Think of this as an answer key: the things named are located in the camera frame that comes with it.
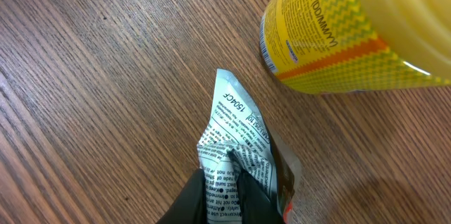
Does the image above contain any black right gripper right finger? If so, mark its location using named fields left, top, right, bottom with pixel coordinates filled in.
left=237, top=171, right=285, bottom=224

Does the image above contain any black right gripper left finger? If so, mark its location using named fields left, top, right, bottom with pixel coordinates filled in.
left=156, top=168, right=207, bottom=224

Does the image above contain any yellow lidded jar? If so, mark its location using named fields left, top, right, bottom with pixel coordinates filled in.
left=260, top=0, right=450, bottom=94

